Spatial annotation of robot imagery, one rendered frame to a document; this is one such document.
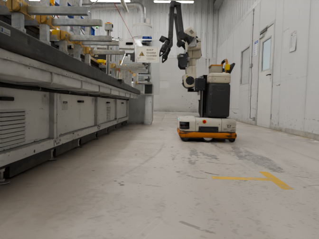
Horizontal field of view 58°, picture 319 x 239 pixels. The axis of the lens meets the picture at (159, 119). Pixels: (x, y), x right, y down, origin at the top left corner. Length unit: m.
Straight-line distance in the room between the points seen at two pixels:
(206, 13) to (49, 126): 11.26
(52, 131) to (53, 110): 0.15
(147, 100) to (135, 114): 0.43
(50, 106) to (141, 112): 4.05
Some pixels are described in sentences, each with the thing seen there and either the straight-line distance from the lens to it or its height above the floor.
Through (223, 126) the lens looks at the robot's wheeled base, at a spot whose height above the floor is 0.19.
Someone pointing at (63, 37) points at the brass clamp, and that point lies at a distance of 1.75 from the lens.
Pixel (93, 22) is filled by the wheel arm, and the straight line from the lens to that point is 1.53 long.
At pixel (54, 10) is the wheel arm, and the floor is 0.80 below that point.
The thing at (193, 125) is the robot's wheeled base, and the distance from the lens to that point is 3.35.
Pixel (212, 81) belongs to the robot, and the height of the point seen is 0.71.
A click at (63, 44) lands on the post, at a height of 0.75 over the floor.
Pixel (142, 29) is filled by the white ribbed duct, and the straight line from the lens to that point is 10.33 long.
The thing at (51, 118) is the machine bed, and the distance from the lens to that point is 2.19.
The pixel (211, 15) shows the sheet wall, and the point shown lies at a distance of 12.94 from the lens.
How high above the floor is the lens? 0.43
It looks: 3 degrees down
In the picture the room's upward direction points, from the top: 1 degrees clockwise
